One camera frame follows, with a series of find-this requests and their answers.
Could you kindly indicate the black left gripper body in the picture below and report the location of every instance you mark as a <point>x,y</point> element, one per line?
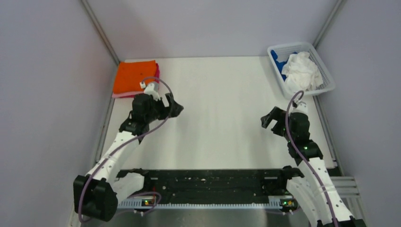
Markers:
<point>160,111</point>

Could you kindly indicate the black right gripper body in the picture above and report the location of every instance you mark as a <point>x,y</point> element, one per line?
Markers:
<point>280,128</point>

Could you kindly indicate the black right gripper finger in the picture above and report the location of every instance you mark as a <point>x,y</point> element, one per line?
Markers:
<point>277,112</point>
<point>266,120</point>

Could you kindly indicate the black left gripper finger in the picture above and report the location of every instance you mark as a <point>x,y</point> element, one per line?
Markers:
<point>175,110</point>
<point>171,101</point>

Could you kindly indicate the orange t shirt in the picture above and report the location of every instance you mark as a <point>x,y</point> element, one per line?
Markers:
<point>130,74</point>

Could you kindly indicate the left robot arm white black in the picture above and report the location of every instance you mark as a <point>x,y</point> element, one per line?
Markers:
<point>98,193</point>

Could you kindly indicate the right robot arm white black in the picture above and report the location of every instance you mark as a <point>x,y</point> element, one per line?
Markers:
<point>309,182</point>

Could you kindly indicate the crimson folded t shirt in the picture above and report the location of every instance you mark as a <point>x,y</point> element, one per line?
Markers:
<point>157,73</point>

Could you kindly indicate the white crumpled t shirt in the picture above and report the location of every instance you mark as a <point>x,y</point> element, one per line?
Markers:
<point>301,73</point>

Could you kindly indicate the pink folded t shirt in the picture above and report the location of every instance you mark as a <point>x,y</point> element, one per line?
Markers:
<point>126,94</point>

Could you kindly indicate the blue t shirt in basket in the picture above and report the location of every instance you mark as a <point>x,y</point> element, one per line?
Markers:
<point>279,64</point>

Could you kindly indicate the white plastic basket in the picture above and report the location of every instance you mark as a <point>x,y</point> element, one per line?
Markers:
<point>285,50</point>

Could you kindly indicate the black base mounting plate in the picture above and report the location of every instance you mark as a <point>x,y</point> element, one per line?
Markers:
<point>206,187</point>

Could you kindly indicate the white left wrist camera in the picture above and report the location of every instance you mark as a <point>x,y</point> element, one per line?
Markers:
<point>151,89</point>

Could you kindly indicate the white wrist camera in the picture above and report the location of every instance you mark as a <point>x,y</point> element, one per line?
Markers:
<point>299,107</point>
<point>151,89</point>

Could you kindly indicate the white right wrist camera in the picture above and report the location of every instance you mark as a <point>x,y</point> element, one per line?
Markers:
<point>299,107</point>

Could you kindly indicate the white slotted cable duct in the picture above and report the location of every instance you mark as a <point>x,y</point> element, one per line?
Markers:
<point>275,203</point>

